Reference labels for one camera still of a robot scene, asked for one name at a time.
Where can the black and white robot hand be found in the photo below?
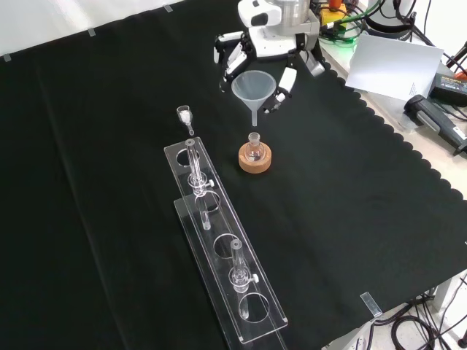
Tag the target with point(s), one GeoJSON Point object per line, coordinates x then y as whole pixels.
{"type": "Point", "coordinates": [277, 45]}

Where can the translucent plastic funnel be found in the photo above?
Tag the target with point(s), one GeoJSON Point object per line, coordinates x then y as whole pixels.
{"type": "Point", "coordinates": [251, 87]}

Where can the glass round-bottom flask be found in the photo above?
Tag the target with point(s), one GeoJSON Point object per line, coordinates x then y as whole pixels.
{"type": "Point", "coordinates": [254, 151]}

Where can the glass weighing funnel with powder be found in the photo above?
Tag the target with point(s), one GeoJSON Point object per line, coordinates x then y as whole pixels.
{"type": "Point", "coordinates": [184, 116]}

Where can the clear acrylic funnel stand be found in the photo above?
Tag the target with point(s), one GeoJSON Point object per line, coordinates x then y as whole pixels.
{"type": "Point", "coordinates": [251, 291]}

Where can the yellow stop button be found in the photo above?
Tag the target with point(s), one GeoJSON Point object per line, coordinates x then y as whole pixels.
{"type": "Point", "coordinates": [333, 16]}

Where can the pale board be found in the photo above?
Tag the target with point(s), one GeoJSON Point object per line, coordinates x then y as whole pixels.
{"type": "Point", "coordinates": [394, 65]}

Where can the black handheld device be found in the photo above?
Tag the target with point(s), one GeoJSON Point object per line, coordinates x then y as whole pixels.
{"type": "Point", "coordinates": [430, 116]}

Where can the black power adapter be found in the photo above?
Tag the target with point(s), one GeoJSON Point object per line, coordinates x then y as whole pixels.
{"type": "Point", "coordinates": [450, 85]}

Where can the black tripod leg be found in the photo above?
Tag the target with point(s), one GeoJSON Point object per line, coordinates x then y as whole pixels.
{"type": "Point", "coordinates": [458, 54]}

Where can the black cloth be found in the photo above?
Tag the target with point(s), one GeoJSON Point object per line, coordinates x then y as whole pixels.
{"type": "Point", "coordinates": [91, 182]}

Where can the clear tape strip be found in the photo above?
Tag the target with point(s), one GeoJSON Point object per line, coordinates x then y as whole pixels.
{"type": "Point", "coordinates": [370, 303]}

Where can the grey table leg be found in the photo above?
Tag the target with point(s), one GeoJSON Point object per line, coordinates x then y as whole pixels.
{"type": "Point", "coordinates": [446, 291]}

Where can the white camera housing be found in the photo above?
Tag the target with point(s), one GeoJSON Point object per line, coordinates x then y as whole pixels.
{"type": "Point", "coordinates": [259, 16]}

